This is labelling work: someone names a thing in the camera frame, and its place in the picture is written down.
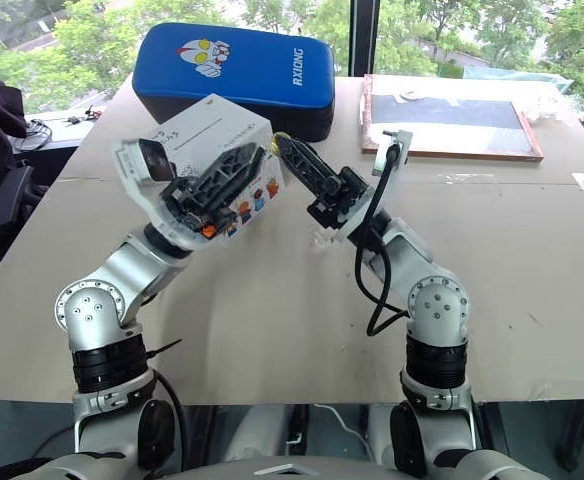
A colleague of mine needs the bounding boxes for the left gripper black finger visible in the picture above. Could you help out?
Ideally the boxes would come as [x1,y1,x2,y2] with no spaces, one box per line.
[193,142,267,215]

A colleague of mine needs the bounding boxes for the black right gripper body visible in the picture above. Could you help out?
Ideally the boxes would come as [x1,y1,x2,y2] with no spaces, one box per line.
[305,166,374,233]

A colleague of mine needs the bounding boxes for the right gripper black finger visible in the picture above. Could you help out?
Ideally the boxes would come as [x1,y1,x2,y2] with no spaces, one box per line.
[276,134,342,202]

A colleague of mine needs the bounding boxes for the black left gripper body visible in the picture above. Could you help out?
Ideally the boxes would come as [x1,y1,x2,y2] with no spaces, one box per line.
[159,173,234,240]

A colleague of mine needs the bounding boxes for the white box with cartoon print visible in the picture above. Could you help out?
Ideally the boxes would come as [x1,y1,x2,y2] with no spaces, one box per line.
[139,93,288,249]

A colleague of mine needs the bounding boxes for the clear plastic piece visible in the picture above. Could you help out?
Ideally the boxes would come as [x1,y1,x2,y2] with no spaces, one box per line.
[308,227,342,252]

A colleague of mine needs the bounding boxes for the blue cartoon kick pad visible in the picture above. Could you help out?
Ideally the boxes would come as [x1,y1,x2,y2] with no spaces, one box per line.
[131,22,338,144]

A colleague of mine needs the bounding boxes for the wooden framed dark board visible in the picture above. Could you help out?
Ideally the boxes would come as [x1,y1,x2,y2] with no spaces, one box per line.
[360,73,545,163]

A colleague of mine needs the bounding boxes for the bunch of keys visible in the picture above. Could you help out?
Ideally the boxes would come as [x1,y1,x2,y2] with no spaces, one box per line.
[61,104,104,127]

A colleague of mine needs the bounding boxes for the crumpled clear plastic wrap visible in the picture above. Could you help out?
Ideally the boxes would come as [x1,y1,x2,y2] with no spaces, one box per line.
[519,74,584,122]

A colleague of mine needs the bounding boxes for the silver robot torso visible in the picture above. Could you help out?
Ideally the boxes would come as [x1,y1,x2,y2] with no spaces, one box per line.
[34,451,541,480]

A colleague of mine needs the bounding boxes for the black stand leg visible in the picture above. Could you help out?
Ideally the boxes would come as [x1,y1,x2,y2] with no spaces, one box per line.
[554,399,584,474]

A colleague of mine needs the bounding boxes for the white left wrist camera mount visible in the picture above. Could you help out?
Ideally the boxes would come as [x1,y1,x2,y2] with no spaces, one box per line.
[110,137,214,251]

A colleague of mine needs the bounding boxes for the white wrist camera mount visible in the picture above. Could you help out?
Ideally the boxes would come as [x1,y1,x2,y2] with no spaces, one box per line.
[339,129,414,242]
[110,137,214,251]

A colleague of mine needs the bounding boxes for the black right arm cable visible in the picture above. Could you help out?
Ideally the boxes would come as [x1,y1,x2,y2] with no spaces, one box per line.
[353,143,409,338]

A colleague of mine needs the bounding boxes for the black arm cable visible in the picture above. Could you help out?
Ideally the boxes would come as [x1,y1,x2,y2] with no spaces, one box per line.
[353,143,409,338]
[144,367,190,472]

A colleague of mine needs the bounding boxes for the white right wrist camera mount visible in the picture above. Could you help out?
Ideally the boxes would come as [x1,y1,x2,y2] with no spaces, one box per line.
[339,129,414,242]

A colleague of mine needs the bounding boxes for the black window frame post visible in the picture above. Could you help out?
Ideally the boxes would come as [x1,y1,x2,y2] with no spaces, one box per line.
[348,0,382,78]

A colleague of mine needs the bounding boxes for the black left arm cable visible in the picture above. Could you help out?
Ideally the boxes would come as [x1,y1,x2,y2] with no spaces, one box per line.
[144,367,190,472]

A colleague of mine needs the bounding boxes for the thin white cable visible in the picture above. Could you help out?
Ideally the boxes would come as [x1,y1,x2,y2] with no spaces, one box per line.
[285,402,373,464]

